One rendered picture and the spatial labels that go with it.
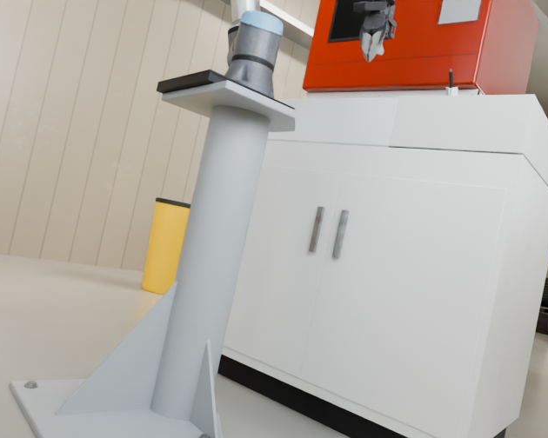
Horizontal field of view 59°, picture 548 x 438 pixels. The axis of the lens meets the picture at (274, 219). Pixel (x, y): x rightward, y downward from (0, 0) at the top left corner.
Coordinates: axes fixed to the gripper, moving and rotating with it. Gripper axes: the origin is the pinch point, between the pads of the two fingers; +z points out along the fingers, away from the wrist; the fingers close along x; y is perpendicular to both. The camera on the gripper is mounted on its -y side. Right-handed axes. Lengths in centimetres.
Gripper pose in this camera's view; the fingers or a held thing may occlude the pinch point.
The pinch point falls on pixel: (368, 56)
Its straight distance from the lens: 161.8
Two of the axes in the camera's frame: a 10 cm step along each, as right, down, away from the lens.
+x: -7.7, -1.4, 6.2
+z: -2.1, 9.8, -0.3
